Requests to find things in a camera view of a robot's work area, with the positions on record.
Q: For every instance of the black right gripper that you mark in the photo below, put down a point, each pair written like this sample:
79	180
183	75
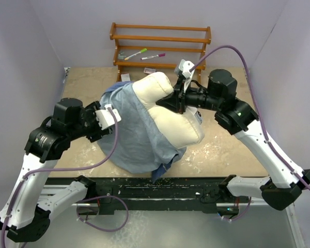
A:
177	101

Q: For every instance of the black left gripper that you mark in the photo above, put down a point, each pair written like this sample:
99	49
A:
90	110

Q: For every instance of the cream white pillow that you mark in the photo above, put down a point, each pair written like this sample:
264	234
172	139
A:
181	130

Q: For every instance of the blue printed pillowcase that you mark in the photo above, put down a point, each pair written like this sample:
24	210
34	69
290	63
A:
140	146

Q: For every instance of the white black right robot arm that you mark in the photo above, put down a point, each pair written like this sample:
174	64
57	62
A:
285	181

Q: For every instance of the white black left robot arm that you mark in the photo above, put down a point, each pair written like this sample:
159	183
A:
24	218

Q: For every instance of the white red label card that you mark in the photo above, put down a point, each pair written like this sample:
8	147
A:
149	70

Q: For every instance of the wooden slatted rack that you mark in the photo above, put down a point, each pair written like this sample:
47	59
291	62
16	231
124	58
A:
174	41

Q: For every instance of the magenta cap marker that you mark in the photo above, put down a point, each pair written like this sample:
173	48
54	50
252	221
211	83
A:
153	56

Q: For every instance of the white red small box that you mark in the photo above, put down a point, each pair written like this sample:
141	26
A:
125	77

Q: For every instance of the green cap marker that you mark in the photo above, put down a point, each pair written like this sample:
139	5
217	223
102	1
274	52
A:
137	53

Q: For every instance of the pale green small clips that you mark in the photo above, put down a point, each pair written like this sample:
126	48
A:
121	55

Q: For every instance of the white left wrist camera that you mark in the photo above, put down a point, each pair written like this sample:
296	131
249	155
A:
105	116

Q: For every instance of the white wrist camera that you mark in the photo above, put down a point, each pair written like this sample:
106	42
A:
185	69
105	116

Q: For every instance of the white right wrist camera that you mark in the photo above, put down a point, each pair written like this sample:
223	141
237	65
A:
185	69

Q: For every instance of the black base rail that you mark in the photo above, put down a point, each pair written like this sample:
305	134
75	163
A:
166	194

